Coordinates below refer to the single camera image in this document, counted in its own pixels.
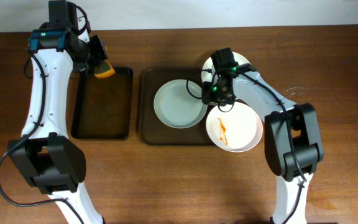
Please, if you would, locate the orange green sponge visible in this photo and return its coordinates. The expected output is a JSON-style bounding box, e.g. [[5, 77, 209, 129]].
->
[[94, 60, 116, 78]]

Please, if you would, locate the white plate with ketchup streak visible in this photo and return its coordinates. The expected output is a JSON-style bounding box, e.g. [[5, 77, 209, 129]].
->
[[153, 79, 208, 129]]

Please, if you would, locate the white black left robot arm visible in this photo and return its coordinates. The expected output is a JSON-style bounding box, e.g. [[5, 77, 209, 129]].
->
[[4, 28, 107, 223]]

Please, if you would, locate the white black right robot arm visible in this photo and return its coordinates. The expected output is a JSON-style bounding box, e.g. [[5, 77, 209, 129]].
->
[[202, 63, 324, 223]]

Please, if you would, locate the small dark brown tray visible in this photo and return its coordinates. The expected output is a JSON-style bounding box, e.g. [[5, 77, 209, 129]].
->
[[71, 67, 133, 140]]

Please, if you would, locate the large dark brown tray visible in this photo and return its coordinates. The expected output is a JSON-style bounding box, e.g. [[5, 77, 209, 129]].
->
[[138, 68, 213, 146]]

